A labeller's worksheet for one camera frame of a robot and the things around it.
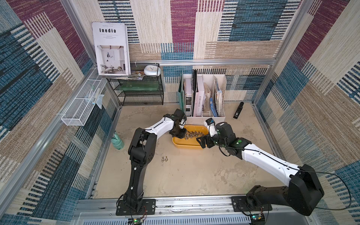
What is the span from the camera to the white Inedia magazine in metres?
0.76

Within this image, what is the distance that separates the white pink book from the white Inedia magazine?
0.44 metres

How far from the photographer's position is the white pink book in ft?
3.05
